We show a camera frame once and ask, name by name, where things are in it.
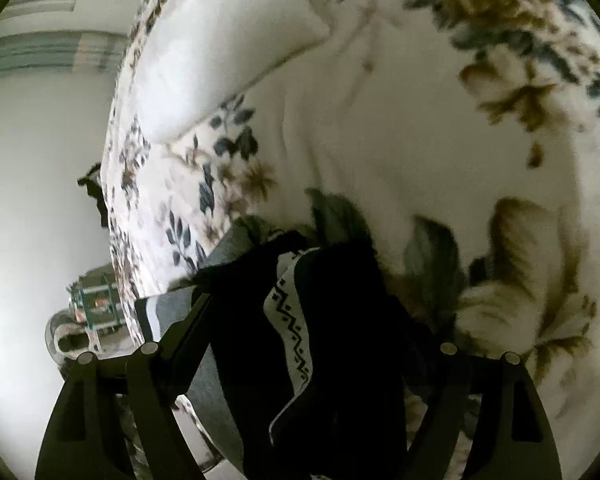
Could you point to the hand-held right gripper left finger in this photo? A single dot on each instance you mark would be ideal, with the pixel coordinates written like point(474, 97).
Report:
point(185, 340)

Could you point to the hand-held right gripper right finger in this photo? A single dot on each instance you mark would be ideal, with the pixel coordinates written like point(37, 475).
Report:
point(455, 375)

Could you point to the striped knit sweater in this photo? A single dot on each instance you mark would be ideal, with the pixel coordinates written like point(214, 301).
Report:
point(340, 335)

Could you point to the green rack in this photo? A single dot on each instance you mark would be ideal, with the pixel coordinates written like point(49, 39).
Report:
point(97, 300)

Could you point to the black cloth on rack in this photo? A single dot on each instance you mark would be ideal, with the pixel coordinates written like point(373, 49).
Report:
point(97, 195)

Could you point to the floral blanket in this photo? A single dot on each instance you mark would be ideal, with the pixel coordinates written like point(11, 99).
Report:
point(430, 135)

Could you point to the white folded cloth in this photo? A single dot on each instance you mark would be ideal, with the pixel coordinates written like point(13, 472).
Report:
point(220, 45)

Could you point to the grey-green striped curtain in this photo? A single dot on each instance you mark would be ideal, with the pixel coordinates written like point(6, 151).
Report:
point(45, 45)

